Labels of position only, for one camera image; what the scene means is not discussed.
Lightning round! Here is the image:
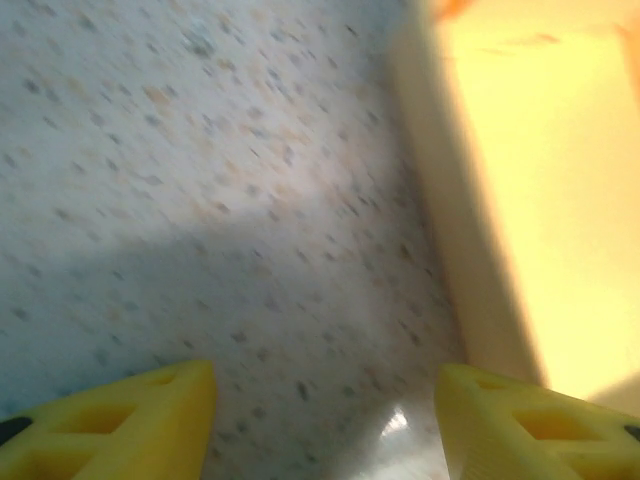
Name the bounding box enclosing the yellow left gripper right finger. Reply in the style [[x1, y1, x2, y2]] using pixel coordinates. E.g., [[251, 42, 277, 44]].
[[434, 362, 640, 480]]

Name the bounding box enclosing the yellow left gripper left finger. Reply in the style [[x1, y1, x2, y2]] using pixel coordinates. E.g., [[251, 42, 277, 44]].
[[0, 359, 217, 480]]

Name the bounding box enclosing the yellow paper box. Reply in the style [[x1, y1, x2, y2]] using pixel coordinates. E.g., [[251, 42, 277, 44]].
[[387, 0, 640, 404]]

